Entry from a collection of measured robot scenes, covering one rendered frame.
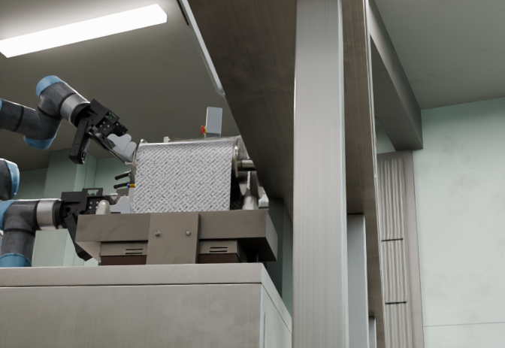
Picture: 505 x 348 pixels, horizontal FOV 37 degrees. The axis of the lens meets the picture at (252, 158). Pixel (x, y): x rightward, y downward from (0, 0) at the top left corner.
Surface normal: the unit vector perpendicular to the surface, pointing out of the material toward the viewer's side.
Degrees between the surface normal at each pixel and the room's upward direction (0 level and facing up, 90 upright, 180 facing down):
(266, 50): 180
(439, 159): 90
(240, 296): 90
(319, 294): 90
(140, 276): 90
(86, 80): 180
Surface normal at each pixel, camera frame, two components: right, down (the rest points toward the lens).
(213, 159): -0.17, -0.42
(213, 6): -0.04, 0.91
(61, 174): -0.38, -0.40
